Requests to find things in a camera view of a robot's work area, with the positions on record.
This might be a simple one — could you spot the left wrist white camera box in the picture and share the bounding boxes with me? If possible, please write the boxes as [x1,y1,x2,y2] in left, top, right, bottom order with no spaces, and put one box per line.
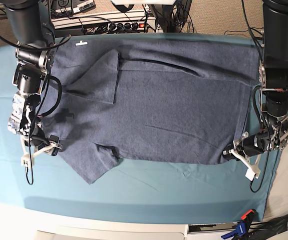
[245,165,261,181]

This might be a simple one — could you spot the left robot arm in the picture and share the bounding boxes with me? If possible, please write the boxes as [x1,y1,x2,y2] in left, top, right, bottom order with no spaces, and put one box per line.
[223,0,288,180]

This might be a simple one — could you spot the blue-grey heathered T-shirt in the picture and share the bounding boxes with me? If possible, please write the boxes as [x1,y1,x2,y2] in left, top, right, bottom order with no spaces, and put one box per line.
[41,39,258,184]

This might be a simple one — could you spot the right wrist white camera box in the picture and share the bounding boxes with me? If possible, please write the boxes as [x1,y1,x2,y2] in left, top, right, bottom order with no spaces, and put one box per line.
[21,153,35,169]

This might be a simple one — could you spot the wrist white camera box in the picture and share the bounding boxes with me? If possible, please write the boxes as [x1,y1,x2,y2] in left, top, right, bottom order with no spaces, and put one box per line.
[21,153,35,169]
[245,165,261,181]

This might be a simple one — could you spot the white power strip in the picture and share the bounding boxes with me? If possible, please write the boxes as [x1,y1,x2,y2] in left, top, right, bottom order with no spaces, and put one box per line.
[51,15,159,35]

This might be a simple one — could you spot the teal table cloth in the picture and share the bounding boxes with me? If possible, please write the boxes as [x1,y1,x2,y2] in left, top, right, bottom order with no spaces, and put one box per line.
[0,34,280,224]

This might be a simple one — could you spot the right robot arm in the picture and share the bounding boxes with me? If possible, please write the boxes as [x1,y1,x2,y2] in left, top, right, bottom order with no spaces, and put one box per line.
[2,0,59,165]

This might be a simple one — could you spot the black cable bundle bottom right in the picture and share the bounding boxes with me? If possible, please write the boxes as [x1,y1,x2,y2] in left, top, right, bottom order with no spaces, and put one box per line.
[248,211,288,240]

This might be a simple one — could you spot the orange blue clamp bottom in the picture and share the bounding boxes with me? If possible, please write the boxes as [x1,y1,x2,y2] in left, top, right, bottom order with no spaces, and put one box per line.
[221,209,256,240]

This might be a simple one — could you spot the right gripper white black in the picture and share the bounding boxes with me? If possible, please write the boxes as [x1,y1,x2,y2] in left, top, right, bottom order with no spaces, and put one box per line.
[20,124,62,157]

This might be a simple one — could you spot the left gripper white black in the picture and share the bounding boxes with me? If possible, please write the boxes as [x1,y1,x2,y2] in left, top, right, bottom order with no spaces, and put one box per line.
[222,131,269,169]

